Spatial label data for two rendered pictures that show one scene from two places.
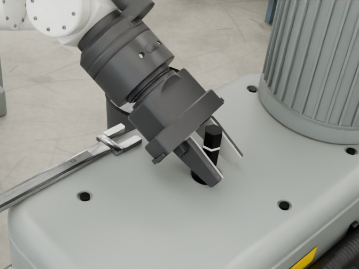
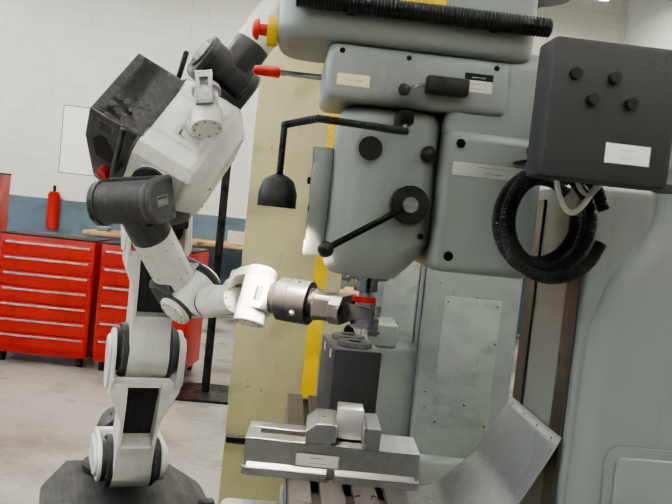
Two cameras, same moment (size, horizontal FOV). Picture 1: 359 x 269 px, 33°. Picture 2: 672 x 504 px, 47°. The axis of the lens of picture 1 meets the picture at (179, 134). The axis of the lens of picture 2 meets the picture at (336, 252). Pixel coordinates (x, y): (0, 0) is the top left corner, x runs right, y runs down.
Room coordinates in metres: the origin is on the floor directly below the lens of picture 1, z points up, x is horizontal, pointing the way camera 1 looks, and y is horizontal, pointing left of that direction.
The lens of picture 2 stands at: (-0.58, -1.07, 1.43)
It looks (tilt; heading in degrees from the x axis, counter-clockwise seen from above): 3 degrees down; 45
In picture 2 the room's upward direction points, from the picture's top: 6 degrees clockwise
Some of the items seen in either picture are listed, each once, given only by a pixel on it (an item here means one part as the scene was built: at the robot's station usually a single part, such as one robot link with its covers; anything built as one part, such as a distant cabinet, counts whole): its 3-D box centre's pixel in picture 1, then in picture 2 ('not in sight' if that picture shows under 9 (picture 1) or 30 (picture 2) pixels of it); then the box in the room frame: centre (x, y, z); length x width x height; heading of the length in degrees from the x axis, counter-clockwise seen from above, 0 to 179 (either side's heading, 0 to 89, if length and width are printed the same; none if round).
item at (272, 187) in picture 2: not in sight; (277, 190); (0.37, 0.05, 1.46); 0.07 x 0.07 x 0.06
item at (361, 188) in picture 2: not in sight; (377, 194); (0.55, -0.04, 1.47); 0.21 x 0.19 x 0.32; 49
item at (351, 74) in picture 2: not in sight; (408, 89); (0.58, -0.07, 1.68); 0.34 x 0.24 x 0.10; 139
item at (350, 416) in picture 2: not in sight; (349, 420); (0.57, -0.01, 1.01); 0.06 x 0.05 x 0.06; 46
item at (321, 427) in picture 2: not in sight; (321, 425); (0.53, 0.03, 0.99); 0.12 x 0.06 x 0.04; 46
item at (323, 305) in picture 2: not in sight; (319, 305); (0.51, 0.04, 1.24); 0.13 x 0.12 x 0.10; 27
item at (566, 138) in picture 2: not in sight; (603, 115); (0.55, -0.49, 1.62); 0.20 x 0.09 x 0.21; 139
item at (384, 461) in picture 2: not in sight; (332, 443); (0.55, 0.01, 0.96); 0.35 x 0.15 x 0.11; 136
